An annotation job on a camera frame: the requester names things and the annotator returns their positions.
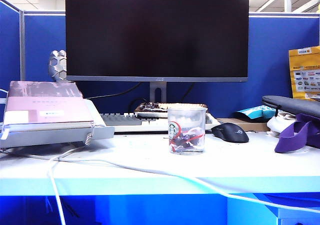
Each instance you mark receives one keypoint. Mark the clear printed drinking glass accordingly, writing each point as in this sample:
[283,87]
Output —
[185,120]

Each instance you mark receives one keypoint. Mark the golden snack tray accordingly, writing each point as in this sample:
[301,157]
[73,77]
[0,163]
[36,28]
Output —
[150,108]

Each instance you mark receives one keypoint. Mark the white grey keyboard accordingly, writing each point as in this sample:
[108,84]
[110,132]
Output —
[120,121]

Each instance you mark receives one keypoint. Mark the black computer monitor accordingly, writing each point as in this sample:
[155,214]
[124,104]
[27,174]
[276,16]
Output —
[157,35]

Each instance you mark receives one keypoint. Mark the black computer mouse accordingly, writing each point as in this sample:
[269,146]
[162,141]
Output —
[230,133]

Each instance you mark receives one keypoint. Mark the teal white snack packet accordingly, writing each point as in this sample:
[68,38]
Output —
[252,112]

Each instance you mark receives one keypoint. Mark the brown cardboard box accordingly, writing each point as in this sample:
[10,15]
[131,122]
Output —
[255,127]

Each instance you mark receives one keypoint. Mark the silver turtle figurine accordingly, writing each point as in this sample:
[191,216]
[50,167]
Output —
[57,65]

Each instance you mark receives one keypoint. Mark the grey desk telephone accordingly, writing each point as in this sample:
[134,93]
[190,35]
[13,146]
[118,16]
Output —
[50,136]

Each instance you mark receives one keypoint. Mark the white crumpled object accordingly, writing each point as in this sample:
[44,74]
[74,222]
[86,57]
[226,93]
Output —
[275,125]

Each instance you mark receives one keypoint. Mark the pink hardcover book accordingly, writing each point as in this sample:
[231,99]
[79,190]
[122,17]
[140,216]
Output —
[37,102]

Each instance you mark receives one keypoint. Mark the grey laptop sleeve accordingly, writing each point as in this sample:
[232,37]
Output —
[295,105]

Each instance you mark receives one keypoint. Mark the purple felt cloth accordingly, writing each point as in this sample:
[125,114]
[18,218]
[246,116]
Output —
[292,137]

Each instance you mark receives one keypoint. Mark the yellow printed bag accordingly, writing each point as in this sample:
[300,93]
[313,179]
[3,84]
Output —
[297,70]

